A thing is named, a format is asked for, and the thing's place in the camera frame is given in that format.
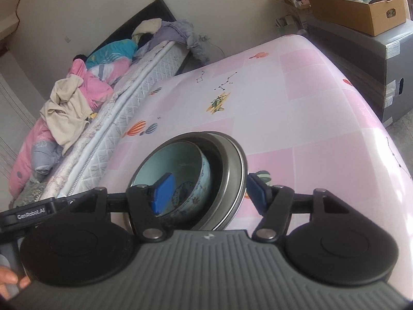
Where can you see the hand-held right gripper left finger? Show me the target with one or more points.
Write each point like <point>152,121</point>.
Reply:
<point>163,193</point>

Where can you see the black garment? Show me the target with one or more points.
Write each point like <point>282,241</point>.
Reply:
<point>145,39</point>

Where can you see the teal ceramic bowl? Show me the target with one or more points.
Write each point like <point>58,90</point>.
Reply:
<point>155,164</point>

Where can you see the off-white cloth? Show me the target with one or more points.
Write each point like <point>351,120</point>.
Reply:
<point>148,25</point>

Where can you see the shallow stainless steel plate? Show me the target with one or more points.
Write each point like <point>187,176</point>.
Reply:
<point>244,174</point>

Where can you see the brown cardboard box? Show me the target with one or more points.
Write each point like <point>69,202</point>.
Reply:
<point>355,16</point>

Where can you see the lavender grey blanket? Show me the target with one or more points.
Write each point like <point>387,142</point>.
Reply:
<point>180,32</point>

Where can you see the pile of clothes and bedding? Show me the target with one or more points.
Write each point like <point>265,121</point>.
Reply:
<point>25,168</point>

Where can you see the person's left hand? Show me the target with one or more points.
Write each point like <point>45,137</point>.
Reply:
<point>8,279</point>

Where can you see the dark grey large carton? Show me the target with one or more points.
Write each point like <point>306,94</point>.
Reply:
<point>397,58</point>

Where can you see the white quilted mattress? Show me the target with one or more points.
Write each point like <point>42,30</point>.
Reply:
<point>129,109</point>

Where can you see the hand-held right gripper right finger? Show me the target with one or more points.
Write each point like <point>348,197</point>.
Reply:
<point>255,193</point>

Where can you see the teal printed cloth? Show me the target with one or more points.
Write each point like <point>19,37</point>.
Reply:
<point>113,50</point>

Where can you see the cream garment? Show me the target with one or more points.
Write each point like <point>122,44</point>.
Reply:
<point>64,109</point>

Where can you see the deep stainless steel bowl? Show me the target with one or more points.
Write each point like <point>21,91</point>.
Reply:
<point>217,168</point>

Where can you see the black headboard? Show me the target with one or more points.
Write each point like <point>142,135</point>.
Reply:
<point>129,22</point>

